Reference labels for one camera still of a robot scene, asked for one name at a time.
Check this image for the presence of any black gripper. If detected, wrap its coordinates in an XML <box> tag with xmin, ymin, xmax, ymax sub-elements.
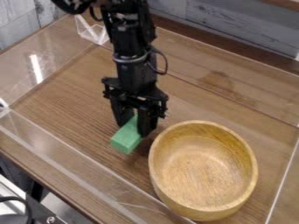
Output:
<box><xmin>101</xmin><ymin>53</ymin><xmax>168</xmax><ymax>137</ymax></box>

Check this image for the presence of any green rectangular block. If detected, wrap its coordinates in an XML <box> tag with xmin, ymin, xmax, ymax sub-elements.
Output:
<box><xmin>109</xmin><ymin>115</ymin><xmax>142</xmax><ymax>154</ymax></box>

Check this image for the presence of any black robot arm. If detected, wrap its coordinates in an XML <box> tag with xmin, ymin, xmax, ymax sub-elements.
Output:
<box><xmin>50</xmin><ymin>0</ymin><xmax>168</xmax><ymax>137</ymax></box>

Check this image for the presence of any brown wooden bowl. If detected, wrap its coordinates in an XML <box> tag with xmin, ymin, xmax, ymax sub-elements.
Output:
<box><xmin>148</xmin><ymin>120</ymin><xmax>257</xmax><ymax>221</ymax></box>

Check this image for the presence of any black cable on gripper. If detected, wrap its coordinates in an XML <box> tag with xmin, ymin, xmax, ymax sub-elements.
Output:
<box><xmin>144</xmin><ymin>46</ymin><xmax>169</xmax><ymax>76</ymax></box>

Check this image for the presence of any clear acrylic tray wall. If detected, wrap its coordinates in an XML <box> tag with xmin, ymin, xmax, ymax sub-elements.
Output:
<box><xmin>0</xmin><ymin>104</ymin><xmax>194</xmax><ymax>224</ymax></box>

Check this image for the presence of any clear acrylic corner bracket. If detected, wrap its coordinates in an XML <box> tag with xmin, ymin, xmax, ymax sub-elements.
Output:
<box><xmin>74</xmin><ymin>15</ymin><xmax>109</xmax><ymax>46</ymax></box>

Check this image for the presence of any black metal mount plate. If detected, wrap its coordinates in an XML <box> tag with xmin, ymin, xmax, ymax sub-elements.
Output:
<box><xmin>25</xmin><ymin>194</ymin><xmax>66</xmax><ymax>224</ymax></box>

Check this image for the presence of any black cable lower left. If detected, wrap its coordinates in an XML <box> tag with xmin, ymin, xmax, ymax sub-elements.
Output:
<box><xmin>0</xmin><ymin>194</ymin><xmax>33</xmax><ymax>224</ymax></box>

